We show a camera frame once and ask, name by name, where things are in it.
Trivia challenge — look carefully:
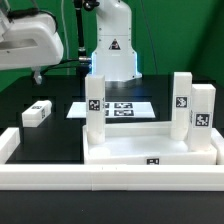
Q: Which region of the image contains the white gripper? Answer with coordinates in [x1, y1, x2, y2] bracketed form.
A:
[0, 14, 64, 84]

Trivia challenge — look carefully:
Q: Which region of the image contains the white desk top tray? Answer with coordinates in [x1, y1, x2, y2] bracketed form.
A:
[83, 121, 217, 165]

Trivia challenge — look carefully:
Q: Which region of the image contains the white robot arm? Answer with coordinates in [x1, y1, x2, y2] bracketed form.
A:
[0, 0, 142, 87]

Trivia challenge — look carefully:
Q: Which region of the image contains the marker tag plate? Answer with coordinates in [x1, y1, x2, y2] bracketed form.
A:
[67, 102, 155, 118]

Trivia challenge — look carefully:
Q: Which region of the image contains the white U-shaped fence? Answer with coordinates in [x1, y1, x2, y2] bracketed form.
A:
[0, 128, 224, 191]

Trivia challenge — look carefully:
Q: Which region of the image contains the black cable bundle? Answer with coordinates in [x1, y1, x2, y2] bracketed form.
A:
[39, 56, 92, 77]

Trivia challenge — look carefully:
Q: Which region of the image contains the black camera pole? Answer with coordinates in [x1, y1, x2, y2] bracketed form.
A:
[73, 0, 100, 63]

